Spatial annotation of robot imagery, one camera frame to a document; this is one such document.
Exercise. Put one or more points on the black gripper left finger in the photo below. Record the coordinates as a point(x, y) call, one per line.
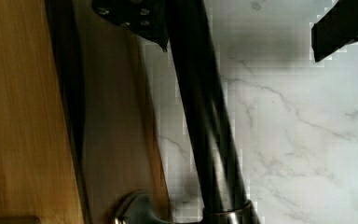
point(145, 18)

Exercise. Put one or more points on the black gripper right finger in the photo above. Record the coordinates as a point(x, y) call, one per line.
point(336, 29)

